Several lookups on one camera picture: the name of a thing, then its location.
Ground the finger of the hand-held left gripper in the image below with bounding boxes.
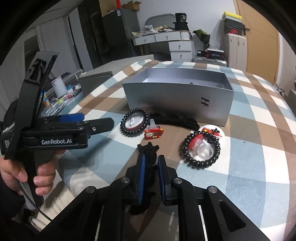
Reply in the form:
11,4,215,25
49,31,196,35
45,117,115,140
37,113,85,126

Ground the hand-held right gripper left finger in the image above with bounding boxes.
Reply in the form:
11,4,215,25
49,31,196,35
38,154,153,241

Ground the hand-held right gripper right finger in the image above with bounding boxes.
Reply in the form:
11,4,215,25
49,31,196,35
158,154,271,241

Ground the black claw hair clip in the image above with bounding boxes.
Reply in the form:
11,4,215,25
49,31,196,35
129,142,160,215

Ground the black spiral hair tie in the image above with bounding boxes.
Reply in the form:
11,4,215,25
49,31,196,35
120,107,151,137
180,130,221,169

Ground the red cartoon hair clip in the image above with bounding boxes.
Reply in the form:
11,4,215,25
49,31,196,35
144,119,164,140

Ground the long black hair clip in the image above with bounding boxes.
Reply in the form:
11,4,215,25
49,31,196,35
150,112,200,131

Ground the red ornament with black bow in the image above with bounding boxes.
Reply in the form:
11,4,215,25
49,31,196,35
200,125,225,140

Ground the silver rectangular box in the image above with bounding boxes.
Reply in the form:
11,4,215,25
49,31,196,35
122,67,235,127

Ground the person's left hand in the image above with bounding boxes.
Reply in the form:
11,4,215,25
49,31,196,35
0,151,67,197

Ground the cluttered side table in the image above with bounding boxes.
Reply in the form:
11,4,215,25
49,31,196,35
40,81,84,118

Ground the white cup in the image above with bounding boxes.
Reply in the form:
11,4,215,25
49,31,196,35
51,76,66,98

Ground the grey cabinet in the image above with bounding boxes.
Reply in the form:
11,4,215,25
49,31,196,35
78,70,114,97

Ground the checkered blanket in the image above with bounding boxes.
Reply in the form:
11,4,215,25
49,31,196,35
42,59,295,241

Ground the dark wardrobe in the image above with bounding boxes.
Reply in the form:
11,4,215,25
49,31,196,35
77,0,103,70

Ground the dark refrigerator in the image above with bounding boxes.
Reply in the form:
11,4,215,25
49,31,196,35
101,7,135,68

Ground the desk clutter pile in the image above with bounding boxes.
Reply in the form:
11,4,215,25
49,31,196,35
132,24,176,38

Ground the white dressing table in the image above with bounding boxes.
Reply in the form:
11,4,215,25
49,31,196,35
132,30,196,62

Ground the cardboard box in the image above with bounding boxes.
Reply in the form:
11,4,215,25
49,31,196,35
98,0,142,18

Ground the grey arched mirror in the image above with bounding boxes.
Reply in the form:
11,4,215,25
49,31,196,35
145,13,176,32

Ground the silver suitcase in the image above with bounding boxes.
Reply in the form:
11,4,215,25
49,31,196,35
191,56,228,68

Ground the black round container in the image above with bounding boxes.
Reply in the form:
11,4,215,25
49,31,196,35
173,13,190,32

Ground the dark green bag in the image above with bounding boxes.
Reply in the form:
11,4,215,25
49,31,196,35
193,29,211,50

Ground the black red flat box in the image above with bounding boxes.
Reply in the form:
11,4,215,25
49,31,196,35
206,49,226,59

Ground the white suitcase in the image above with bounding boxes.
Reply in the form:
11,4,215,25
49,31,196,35
224,32,247,69

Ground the black red shoe box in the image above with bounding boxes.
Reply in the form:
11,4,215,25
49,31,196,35
224,27,244,36

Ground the wooden door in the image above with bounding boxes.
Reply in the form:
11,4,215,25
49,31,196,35
233,0,281,82

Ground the yellow lid shoe box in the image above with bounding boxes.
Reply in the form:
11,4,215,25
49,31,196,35
221,11,242,22

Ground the black cable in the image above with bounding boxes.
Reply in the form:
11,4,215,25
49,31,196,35
18,181,53,222

